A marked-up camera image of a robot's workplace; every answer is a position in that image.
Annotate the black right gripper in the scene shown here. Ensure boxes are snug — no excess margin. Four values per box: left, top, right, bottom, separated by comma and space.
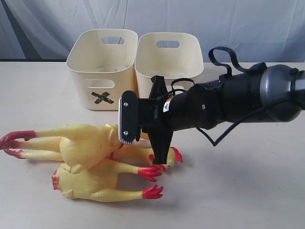
138, 75, 225, 165

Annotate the whole yellow rubber chicken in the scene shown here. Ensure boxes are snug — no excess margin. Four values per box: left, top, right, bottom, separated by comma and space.
0, 124, 122, 174

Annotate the headless rubber chicken body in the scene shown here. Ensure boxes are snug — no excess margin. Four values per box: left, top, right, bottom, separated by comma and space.
52, 159, 163, 202

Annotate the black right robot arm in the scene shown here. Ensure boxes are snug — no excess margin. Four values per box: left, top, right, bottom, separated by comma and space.
139, 62, 305, 165

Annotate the cream bin marked O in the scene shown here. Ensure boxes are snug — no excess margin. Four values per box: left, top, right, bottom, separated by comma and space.
134, 32, 204, 98

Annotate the cream bin marked X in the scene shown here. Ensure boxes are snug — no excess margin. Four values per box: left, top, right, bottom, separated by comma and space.
66, 29, 138, 110

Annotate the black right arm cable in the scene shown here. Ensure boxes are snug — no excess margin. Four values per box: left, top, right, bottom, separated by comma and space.
170, 46, 305, 146

